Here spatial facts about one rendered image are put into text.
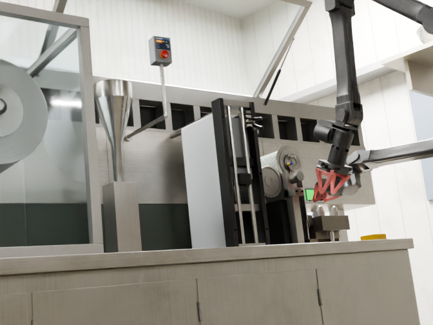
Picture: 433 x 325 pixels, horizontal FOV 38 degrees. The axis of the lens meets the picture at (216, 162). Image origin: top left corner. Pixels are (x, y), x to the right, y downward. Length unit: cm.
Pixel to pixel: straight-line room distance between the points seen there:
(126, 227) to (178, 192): 51
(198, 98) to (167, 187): 45
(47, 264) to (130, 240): 57
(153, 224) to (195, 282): 68
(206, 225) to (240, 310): 53
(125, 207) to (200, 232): 39
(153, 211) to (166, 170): 19
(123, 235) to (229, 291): 43
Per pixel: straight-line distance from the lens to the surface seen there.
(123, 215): 214
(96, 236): 176
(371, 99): 551
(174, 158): 261
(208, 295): 188
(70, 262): 165
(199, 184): 243
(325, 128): 201
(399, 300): 249
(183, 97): 273
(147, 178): 252
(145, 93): 263
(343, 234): 342
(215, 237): 234
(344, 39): 203
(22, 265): 160
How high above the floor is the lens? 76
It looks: 12 degrees up
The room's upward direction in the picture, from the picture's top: 6 degrees counter-clockwise
